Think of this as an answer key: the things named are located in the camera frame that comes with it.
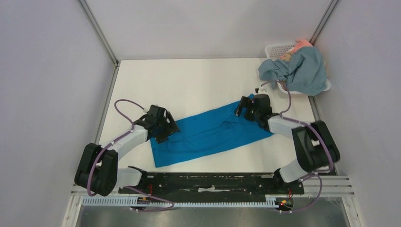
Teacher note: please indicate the pink t shirt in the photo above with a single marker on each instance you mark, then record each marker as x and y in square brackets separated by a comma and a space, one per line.
[300, 43]

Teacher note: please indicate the bright blue t shirt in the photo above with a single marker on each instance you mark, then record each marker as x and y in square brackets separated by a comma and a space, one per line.
[207, 133]

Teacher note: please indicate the aluminium corner frame post right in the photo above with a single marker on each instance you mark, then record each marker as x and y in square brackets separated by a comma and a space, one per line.
[323, 21]

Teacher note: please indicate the aluminium corner frame post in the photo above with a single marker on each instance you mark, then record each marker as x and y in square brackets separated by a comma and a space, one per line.
[323, 21]
[98, 31]

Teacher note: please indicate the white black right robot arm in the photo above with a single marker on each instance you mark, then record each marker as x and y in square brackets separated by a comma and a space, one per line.
[314, 145]

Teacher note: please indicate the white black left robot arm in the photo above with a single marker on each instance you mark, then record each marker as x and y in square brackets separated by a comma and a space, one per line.
[98, 170]

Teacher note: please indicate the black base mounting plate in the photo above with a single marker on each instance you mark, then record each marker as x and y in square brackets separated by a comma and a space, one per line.
[216, 187]

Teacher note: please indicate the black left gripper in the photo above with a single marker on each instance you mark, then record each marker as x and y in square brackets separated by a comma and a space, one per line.
[171, 128]

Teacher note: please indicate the white slotted cable duct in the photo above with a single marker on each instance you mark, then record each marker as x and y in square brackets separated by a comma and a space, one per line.
[135, 201]

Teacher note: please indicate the grey-blue t shirt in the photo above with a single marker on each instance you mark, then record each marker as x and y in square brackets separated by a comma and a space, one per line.
[305, 72]

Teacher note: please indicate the white plastic laundry basket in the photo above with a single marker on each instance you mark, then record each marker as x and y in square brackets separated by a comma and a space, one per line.
[274, 51]

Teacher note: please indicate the tan t shirt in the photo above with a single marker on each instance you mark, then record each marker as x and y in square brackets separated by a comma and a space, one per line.
[284, 61]

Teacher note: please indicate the aluminium front frame rail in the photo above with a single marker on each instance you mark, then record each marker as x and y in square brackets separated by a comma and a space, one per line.
[332, 186]

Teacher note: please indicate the aluminium corner frame post left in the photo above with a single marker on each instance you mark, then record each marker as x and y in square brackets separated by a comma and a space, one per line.
[98, 31]

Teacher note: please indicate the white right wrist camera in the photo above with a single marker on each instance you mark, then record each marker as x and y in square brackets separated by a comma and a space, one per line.
[261, 90]

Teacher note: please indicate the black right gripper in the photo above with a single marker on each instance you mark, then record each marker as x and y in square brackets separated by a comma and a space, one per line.
[247, 108]

